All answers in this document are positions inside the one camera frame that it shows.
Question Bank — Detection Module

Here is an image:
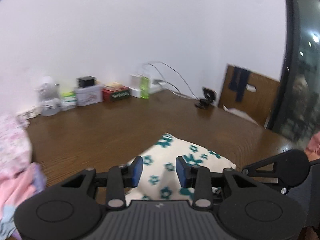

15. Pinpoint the cream floral green dress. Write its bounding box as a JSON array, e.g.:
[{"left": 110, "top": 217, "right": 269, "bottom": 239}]
[{"left": 125, "top": 133, "right": 236, "bottom": 204}]

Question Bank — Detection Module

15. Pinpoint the pink jacket sleeve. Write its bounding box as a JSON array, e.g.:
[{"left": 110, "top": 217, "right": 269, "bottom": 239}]
[{"left": 306, "top": 132, "right": 320, "bottom": 157}]

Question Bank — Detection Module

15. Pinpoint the black phone holder clamp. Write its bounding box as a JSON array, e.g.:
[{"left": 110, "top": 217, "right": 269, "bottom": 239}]
[{"left": 195, "top": 87, "right": 216, "bottom": 109}]

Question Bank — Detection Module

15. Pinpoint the dark red tea box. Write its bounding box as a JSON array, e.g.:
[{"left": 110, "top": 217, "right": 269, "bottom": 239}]
[{"left": 102, "top": 82, "right": 131, "bottom": 102}]

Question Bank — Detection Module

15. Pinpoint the grey tin box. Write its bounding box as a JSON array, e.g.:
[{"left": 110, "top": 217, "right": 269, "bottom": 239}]
[{"left": 74, "top": 85, "right": 103, "bottom": 107}]

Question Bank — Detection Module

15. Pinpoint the wooden chair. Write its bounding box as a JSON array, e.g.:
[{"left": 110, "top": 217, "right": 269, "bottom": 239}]
[{"left": 218, "top": 64, "right": 280, "bottom": 126}]

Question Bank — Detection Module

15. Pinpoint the green white small box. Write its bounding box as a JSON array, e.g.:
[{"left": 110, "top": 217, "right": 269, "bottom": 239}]
[{"left": 61, "top": 92, "right": 77, "bottom": 111}]

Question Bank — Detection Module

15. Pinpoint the green spray bottle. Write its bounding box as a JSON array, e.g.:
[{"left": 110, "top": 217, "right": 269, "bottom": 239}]
[{"left": 140, "top": 74, "right": 150, "bottom": 99}]

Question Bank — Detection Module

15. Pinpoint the white power strip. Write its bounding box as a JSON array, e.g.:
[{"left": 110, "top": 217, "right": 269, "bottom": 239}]
[{"left": 129, "top": 74, "right": 165, "bottom": 99}]

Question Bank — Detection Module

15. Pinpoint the small black box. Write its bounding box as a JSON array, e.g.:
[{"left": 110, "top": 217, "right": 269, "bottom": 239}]
[{"left": 77, "top": 76, "right": 96, "bottom": 88}]

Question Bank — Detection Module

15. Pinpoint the pink blue folded garment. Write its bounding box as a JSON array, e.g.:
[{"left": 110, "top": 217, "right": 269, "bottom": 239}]
[{"left": 1, "top": 163, "right": 47, "bottom": 239}]

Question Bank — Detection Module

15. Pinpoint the pink floral white garment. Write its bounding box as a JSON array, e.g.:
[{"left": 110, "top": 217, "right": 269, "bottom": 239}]
[{"left": 0, "top": 114, "right": 32, "bottom": 180}]

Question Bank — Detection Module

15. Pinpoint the white block letters ornament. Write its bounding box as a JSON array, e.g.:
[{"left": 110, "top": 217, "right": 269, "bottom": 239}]
[{"left": 16, "top": 107, "right": 41, "bottom": 121}]

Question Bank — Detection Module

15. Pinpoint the white astronaut figurine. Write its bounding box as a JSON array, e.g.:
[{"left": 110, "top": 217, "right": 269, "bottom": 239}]
[{"left": 37, "top": 76, "right": 61, "bottom": 116}]

